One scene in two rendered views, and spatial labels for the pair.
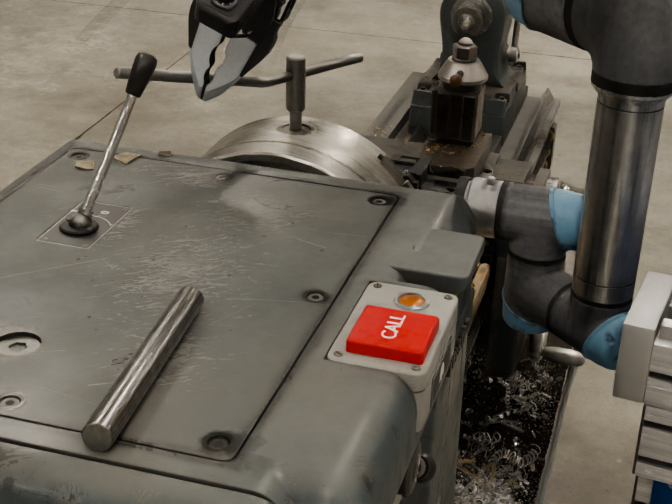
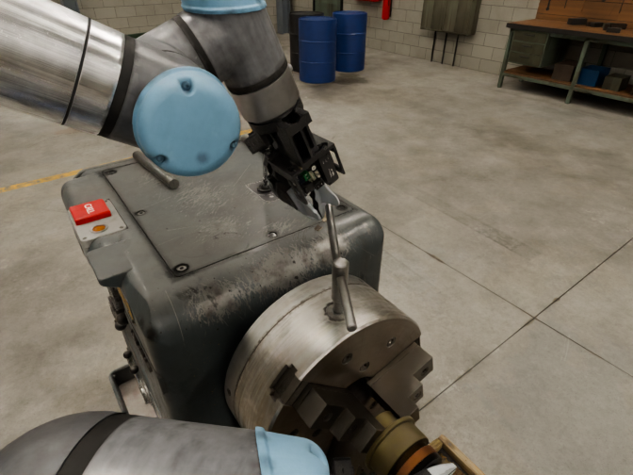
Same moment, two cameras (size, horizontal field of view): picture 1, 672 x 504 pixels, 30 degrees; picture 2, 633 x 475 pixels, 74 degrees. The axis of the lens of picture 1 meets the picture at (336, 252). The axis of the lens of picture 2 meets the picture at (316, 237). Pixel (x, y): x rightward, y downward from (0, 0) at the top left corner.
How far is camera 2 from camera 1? 1.61 m
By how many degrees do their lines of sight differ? 103
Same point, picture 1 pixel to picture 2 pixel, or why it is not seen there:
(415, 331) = (78, 211)
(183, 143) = not seen: outside the picture
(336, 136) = (316, 331)
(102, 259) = (233, 185)
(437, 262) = (108, 252)
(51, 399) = not seen: hidden behind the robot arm
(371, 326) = (97, 204)
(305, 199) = (216, 246)
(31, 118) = not seen: outside the picture
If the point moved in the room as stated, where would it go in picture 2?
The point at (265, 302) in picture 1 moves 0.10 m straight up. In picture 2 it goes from (155, 202) to (143, 154)
